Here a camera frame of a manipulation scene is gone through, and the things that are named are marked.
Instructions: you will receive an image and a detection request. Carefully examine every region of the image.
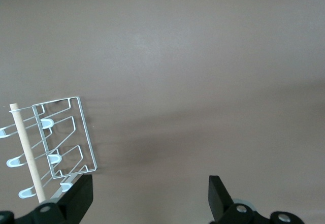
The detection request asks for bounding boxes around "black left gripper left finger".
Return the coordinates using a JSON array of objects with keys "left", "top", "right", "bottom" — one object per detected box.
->
[{"left": 14, "top": 175, "right": 94, "bottom": 224}]

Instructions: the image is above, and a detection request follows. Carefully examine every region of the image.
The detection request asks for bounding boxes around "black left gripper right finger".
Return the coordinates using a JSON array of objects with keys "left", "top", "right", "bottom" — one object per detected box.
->
[{"left": 209, "top": 175, "right": 270, "bottom": 224}]

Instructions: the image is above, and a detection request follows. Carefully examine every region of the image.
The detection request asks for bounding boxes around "white wire dish rack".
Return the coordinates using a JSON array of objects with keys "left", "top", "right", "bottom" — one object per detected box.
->
[{"left": 0, "top": 96, "right": 98, "bottom": 204}]

